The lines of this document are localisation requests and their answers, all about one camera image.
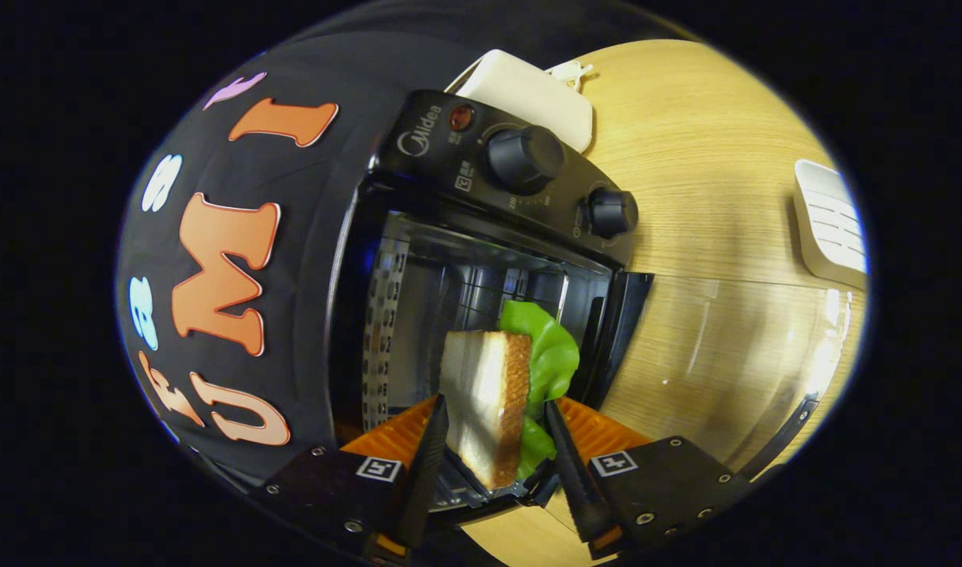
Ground sandwich with lettuce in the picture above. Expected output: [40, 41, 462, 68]
[438, 299, 581, 491]

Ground white bread toaster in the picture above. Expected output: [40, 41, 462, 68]
[447, 50, 594, 154]

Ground white and green packet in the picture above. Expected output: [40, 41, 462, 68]
[547, 61, 597, 93]

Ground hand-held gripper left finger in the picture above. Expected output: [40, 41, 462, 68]
[265, 394, 451, 565]

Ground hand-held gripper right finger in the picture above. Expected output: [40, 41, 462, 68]
[544, 398, 754, 561]

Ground black toaster oven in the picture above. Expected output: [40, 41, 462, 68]
[324, 89, 856, 526]

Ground white ribbed tray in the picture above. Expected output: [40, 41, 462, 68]
[793, 159, 870, 291]

